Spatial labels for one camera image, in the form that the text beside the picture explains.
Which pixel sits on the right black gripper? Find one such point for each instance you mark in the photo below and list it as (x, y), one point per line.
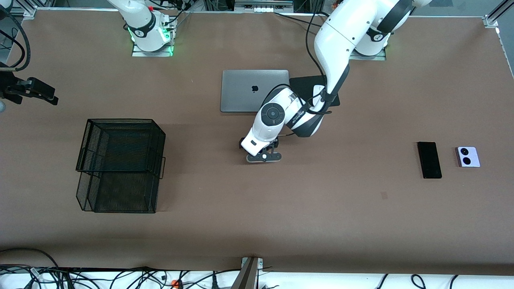
(11, 86)

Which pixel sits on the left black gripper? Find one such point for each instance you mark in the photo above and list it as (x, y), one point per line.
(241, 143)

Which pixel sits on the long black smartphone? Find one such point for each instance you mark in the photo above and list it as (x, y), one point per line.
(429, 159)

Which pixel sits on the lavender flip phone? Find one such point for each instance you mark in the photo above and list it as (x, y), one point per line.
(468, 157)

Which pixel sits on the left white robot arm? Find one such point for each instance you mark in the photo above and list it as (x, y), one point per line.
(341, 40)

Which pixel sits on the silver closed laptop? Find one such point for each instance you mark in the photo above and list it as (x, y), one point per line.
(241, 92)

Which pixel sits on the black mouse pad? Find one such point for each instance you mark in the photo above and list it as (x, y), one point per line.
(305, 84)

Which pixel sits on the white computer mouse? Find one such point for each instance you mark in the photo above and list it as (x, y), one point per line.
(319, 89)

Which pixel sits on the white power strip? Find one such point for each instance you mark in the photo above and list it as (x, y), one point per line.
(263, 5)

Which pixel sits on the aluminium frame corner bracket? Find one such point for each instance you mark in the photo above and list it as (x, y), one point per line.
(25, 12)
(492, 21)

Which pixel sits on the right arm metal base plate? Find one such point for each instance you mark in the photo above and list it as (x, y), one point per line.
(138, 53)

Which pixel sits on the grey metal camera bracket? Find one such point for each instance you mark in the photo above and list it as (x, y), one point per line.
(251, 275)

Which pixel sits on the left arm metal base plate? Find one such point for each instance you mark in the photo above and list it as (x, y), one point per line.
(381, 57)

